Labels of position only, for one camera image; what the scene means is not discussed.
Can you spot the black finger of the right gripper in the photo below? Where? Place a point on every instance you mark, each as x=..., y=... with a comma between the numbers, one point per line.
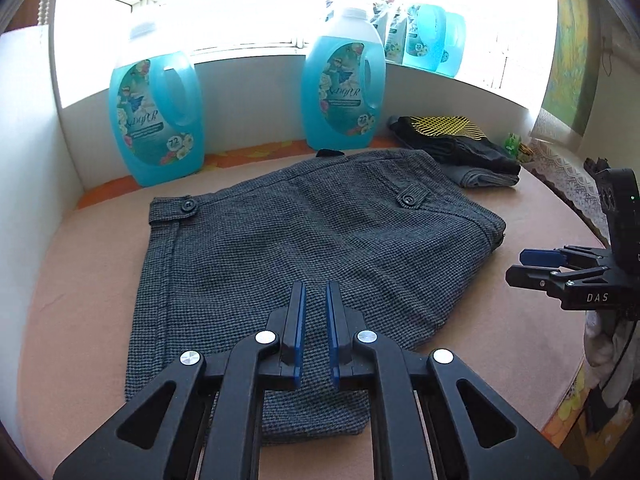
x=554, y=280
x=550, y=255

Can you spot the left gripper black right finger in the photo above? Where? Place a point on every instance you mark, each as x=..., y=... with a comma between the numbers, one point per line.
x=432, y=417

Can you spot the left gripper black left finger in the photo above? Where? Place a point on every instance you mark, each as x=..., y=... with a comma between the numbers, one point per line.
x=202, y=415

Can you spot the grey houndstooth pants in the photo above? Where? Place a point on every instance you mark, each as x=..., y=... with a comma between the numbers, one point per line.
x=401, y=241

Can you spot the right hand white glove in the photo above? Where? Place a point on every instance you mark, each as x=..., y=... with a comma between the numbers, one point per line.
x=612, y=361

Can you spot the blue bottle on windowsill right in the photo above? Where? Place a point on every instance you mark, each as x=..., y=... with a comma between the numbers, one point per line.
x=452, y=54

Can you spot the blue bottle on windowsill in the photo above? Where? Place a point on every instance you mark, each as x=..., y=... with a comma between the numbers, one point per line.
x=452, y=54
x=425, y=37

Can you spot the blue bottle on windowsill left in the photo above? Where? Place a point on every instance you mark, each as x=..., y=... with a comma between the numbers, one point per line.
x=425, y=37

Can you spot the blue detergent bottle near pants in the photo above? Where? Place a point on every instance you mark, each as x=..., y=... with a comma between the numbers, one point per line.
x=343, y=84

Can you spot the blue detergent bottle far left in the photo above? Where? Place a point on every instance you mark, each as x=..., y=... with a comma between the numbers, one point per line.
x=155, y=108

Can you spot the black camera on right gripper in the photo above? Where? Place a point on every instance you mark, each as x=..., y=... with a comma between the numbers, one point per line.
x=619, y=197

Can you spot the green yellow wall painting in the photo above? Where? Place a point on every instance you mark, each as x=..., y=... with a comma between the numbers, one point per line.
x=574, y=72

